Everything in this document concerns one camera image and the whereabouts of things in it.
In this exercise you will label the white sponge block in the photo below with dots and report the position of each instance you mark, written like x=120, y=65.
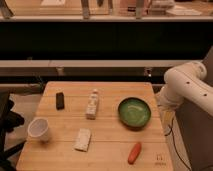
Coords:
x=83, y=140

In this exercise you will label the orange carrot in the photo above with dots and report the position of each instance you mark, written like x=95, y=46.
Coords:
x=134, y=153

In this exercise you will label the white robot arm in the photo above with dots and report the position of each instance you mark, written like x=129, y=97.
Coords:
x=187, y=81

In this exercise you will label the green bowl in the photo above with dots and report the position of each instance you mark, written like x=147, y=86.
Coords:
x=134, y=112

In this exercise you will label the black office chair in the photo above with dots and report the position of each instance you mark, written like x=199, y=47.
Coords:
x=8, y=121

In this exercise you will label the white plastic cup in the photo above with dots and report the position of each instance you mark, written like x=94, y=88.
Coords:
x=39, y=129

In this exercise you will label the black rectangular block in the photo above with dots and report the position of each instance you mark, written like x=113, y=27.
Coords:
x=60, y=101

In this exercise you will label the white bottle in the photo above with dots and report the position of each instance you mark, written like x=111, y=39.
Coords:
x=92, y=105

